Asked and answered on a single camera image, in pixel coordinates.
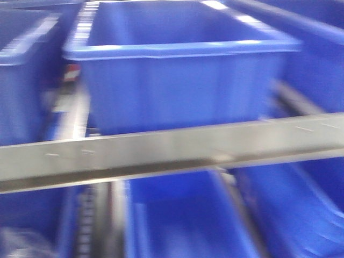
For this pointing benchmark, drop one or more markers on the blue plastic bin middle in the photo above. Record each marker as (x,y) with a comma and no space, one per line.
(157,65)

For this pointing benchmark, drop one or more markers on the stainless steel shelf rack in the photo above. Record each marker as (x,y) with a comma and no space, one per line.
(66,197)

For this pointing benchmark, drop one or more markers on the blue plastic bin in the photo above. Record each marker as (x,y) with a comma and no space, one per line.
(30,72)
(317,70)
(157,65)

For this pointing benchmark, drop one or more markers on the blue plastic bin right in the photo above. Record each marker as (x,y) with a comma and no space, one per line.
(317,70)

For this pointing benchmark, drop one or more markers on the blue bin lower right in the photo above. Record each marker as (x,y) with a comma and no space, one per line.
(297,207)

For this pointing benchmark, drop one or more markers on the blue plastic bin left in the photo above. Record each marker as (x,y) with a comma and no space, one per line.
(30,72)

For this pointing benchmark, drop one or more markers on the blue bin lower middle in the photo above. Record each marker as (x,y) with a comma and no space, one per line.
(187,214)

